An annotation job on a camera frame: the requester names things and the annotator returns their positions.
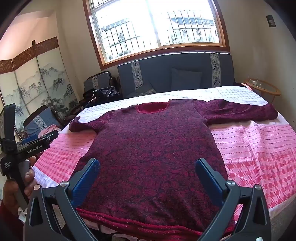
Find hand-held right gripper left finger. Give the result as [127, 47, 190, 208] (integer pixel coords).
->
[24, 158, 101, 241]

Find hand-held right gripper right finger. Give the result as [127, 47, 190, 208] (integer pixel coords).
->
[195, 158, 271, 241]

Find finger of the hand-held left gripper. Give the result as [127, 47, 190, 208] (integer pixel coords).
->
[22, 130, 59, 149]

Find dark red patterned sweater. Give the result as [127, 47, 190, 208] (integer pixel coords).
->
[69, 98, 278, 234]

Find person's left forearm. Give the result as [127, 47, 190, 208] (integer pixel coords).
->
[0, 202, 25, 241]

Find pink clothes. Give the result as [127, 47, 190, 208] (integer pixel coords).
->
[38, 124, 58, 137]

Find pile of dark clothes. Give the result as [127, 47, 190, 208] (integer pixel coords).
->
[79, 87, 121, 108]

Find person's left hand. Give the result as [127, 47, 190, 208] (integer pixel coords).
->
[0, 156, 40, 217]

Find wooden chair with blue cushion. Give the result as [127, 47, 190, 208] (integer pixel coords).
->
[23, 105, 63, 139]

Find pink and white checked blanket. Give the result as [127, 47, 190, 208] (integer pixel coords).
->
[32, 86, 296, 234]

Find painted folding screen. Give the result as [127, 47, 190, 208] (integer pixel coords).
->
[0, 37, 80, 139]

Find blue cushioned armchair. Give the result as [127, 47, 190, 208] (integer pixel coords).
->
[83, 71, 118, 98]

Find plain blue cushion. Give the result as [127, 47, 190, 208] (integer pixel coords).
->
[171, 68, 203, 90]

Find patterned grey cushion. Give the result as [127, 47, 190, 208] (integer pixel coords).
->
[126, 81, 156, 99]

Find blue sofa with patterned stripes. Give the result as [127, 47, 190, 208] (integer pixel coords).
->
[117, 52, 235, 99]

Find wood-framed barred window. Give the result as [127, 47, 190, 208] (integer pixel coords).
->
[83, 0, 230, 70]

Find white cable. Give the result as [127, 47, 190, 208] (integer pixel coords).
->
[248, 75, 265, 87]

